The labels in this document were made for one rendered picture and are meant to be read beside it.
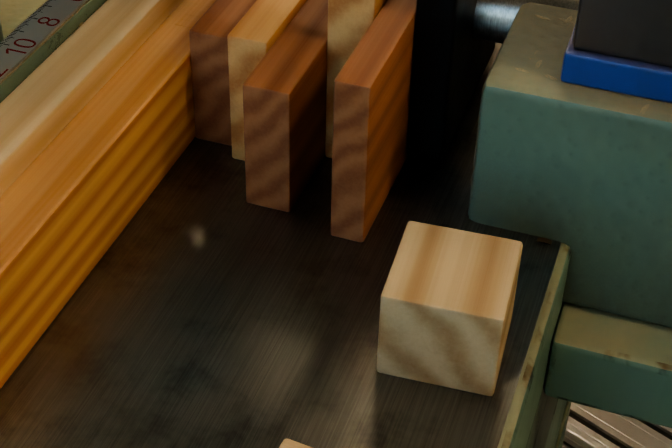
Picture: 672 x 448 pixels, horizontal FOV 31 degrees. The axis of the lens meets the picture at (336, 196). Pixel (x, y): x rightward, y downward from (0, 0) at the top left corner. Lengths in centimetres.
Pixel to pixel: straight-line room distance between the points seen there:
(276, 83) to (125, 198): 7
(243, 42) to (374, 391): 14
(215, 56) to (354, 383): 14
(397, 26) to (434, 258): 9
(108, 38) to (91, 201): 7
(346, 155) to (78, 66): 10
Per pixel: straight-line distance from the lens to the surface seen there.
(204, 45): 46
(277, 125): 43
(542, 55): 43
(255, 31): 45
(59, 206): 40
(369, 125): 41
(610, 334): 46
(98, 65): 45
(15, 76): 44
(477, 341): 37
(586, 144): 42
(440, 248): 38
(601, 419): 131
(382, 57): 41
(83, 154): 42
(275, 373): 39
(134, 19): 47
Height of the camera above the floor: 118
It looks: 38 degrees down
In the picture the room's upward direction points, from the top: 2 degrees clockwise
